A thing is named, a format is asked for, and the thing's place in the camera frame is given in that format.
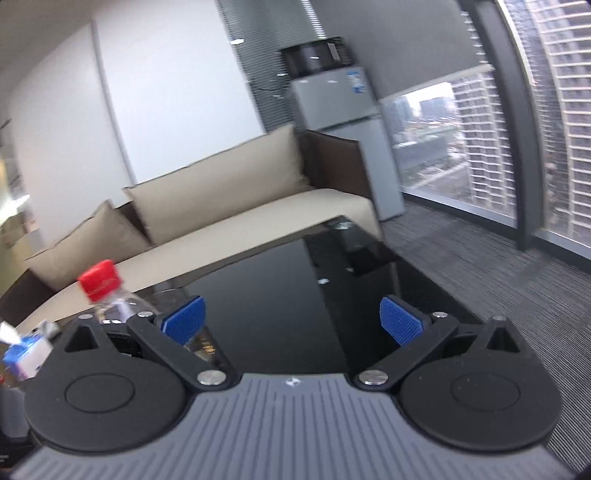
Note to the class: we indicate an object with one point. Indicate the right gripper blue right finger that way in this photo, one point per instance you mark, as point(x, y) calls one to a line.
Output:
point(421, 339)

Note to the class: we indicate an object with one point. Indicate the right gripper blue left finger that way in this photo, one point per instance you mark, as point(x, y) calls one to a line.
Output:
point(163, 337)

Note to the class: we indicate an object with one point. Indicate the red bottle cap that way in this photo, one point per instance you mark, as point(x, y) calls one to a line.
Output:
point(99, 281)

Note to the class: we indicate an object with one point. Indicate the clear plastic water bottle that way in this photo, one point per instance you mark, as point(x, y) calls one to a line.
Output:
point(121, 310)

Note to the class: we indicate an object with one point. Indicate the left beige sofa cushion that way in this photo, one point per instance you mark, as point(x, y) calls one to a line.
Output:
point(106, 235)

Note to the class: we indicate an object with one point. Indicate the beige sofa cushion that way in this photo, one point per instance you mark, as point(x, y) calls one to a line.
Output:
point(254, 173)
point(106, 235)

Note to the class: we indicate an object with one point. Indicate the brown beige sofa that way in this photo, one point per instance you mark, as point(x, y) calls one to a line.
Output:
point(339, 186)

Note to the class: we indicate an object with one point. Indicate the blue white tissue box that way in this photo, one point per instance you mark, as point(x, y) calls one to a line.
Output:
point(25, 355)

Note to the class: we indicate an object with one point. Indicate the right beige sofa cushion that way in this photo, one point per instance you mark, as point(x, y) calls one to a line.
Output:
point(254, 173)

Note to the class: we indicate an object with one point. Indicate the silver grey refrigerator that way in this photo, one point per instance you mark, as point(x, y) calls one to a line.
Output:
point(341, 103)

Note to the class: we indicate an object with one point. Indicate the black microwave oven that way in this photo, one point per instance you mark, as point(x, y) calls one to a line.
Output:
point(315, 57)

